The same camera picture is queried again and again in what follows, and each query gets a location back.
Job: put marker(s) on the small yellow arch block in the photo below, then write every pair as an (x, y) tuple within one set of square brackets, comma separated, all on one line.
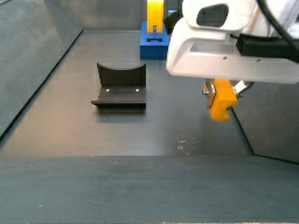
[(223, 101)]

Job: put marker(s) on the tall yellow rectangular block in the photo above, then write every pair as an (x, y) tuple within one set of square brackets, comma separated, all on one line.
[(155, 15)]

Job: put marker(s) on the black curved fixture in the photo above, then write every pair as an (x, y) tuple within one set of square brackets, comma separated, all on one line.
[(122, 86)]

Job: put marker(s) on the blue shape sorter base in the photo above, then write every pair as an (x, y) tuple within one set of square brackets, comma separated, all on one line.
[(154, 44)]

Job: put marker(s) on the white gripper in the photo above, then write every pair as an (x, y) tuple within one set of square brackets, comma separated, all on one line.
[(237, 40)]

